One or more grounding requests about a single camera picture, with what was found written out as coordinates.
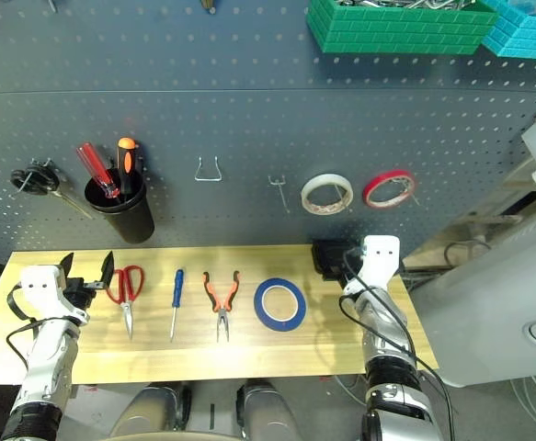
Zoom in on orange black pliers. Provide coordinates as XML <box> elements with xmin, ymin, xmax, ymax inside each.
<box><xmin>202</xmin><ymin>269</ymin><xmax>242</xmax><ymax>344</ymax></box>

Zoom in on silver left robot leg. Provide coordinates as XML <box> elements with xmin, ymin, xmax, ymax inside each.
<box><xmin>110</xmin><ymin>385</ymin><xmax>190</xmax><ymax>441</ymax></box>

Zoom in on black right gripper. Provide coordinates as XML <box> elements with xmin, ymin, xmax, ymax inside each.
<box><xmin>312</xmin><ymin>247</ymin><xmax>363</xmax><ymax>282</ymax></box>

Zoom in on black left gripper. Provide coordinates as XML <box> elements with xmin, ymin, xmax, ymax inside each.
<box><xmin>57</xmin><ymin>250</ymin><xmax>116</xmax><ymax>310</ymax></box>

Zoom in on cyan brick pattern bin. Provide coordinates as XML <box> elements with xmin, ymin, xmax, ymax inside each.
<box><xmin>481</xmin><ymin>0</ymin><xmax>536</xmax><ymax>59</ymax></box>

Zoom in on orange black screwdriver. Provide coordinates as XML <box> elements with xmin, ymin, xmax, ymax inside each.
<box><xmin>116</xmin><ymin>137</ymin><xmax>139</xmax><ymax>197</ymax></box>

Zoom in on wire loop pliers holder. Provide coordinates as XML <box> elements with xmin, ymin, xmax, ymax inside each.
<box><xmin>194</xmin><ymin>155</ymin><xmax>225</xmax><ymax>184</ymax></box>

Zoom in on white machine housing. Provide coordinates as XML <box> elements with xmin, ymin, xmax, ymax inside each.
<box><xmin>409</xmin><ymin>215</ymin><xmax>536</xmax><ymax>388</ymax></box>

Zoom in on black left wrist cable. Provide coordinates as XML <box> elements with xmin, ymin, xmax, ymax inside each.
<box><xmin>6</xmin><ymin>282</ymin><xmax>37</xmax><ymax>368</ymax></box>

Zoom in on white tape roll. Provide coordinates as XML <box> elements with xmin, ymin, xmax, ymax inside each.
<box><xmin>300</xmin><ymin>173</ymin><xmax>355</xmax><ymax>216</ymax></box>

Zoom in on dark grey pegboard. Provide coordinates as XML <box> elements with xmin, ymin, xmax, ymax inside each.
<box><xmin>0</xmin><ymin>0</ymin><xmax>536</xmax><ymax>258</ymax></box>

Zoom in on black plastic cup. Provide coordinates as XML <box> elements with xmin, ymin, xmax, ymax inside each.
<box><xmin>84</xmin><ymin>176</ymin><xmax>155</xmax><ymax>244</ymax></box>

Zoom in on blue tape roll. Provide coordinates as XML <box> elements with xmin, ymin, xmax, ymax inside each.
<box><xmin>253</xmin><ymin>277</ymin><xmax>307</xmax><ymax>332</ymax></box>

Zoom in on black handled scissors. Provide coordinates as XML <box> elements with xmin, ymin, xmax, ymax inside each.
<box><xmin>9</xmin><ymin>158</ymin><xmax>97</xmax><ymax>221</ymax></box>

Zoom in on blue handled screwdriver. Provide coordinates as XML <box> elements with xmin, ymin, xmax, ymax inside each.
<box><xmin>169</xmin><ymin>268</ymin><xmax>186</xmax><ymax>344</ymax></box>

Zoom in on red handled scissors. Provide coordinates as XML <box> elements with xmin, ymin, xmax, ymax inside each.
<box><xmin>106</xmin><ymin>265</ymin><xmax>145</xmax><ymax>341</ymax></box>

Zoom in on red tape roll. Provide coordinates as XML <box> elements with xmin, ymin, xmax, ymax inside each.
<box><xmin>362</xmin><ymin>169</ymin><xmax>418</xmax><ymax>210</ymax></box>

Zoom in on black box device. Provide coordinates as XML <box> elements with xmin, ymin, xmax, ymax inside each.
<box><xmin>313</xmin><ymin>239</ymin><xmax>364</xmax><ymax>263</ymax></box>

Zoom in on silver right robot leg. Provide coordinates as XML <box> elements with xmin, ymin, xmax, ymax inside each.
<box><xmin>237</xmin><ymin>380</ymin><xmax>303</xmax><ymax>441</ymax></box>

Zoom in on green brick pattern bin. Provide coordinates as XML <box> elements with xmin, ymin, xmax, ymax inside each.
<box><xmin>305</xmin><ymin>0</ymin><xmax>499</xmax><ymax>56</ymax></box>

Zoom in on red handled screwdriver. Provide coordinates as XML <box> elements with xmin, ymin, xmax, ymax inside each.
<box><xmin>75</xmin><ymin>141</ymin><xmax>121</xmax><ymax>199</ymax></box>

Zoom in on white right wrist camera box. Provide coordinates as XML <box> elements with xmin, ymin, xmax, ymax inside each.
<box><xmin>343</xmin><ymin>234</ymin><xmax>402</xmax><ymax>296</ymax></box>

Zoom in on silver robot leg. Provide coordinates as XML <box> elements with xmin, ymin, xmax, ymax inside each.
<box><xmin>237</xmin><ymin>380</ymin><xmax>303</xmax><ymax>441</ymax></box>
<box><xmin>110</xmin><ymin>385</ymin><xmax>190</xmax><ymax>441</ymax></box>

